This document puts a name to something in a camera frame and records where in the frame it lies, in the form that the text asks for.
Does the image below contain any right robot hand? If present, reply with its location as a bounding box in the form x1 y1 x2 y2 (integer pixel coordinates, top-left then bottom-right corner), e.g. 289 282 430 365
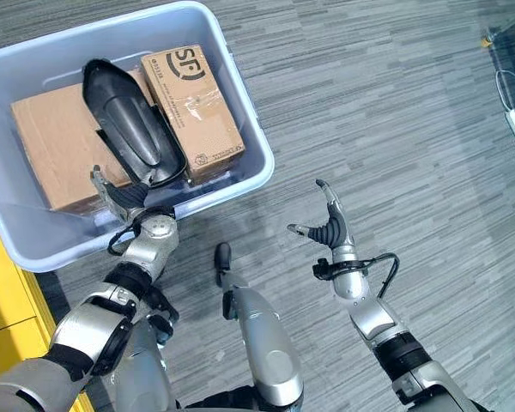
287 179 354 251

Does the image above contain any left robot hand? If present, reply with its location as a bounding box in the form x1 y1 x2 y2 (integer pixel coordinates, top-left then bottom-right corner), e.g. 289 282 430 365
89 165 150 223

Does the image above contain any black sole-shaped part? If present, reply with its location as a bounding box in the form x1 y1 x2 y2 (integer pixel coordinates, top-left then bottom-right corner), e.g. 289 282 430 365
82 58 188 189

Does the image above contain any plain brown cardboard box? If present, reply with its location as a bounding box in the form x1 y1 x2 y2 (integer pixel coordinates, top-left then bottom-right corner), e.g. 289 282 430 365
10 70 156 212

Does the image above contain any printed brown cardboard box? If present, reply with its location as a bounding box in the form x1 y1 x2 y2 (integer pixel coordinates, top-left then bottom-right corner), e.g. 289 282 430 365
140 43 246 182

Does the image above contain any grey plastic storage box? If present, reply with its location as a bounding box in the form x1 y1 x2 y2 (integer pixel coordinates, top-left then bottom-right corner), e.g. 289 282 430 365
0 0 276 273

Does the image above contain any yellow shelf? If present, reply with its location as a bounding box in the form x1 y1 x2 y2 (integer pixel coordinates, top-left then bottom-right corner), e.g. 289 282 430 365
0 204 96 412

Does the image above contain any silver right robot leg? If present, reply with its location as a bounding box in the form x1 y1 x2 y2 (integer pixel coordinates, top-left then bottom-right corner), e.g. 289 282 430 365
214 242 305 407

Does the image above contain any silver robot leg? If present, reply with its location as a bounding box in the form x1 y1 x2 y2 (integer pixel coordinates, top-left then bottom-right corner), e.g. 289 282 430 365
111 317 177 412
214 242 305 407

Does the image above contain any silver left robot leg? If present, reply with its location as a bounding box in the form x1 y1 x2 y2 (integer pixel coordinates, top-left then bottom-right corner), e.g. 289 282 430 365
111 317 177 412

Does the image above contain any dark glass furniture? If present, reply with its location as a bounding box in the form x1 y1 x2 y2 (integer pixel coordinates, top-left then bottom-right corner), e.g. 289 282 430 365
480 16 515 147

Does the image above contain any white cable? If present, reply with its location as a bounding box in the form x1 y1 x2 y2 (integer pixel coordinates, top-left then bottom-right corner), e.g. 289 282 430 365
494 69 515 112

